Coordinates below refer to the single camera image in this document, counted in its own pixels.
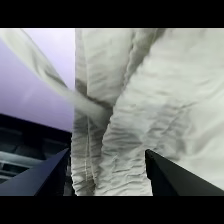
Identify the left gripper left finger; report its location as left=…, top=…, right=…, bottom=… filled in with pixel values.
left=0, top=147, right=71, bottom=197

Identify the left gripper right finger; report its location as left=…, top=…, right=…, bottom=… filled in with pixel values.
left=144, top=149, right=224, bottom=197

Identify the white garment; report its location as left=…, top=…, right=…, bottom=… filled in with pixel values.
left=0, top=27, right=224, bottom=197

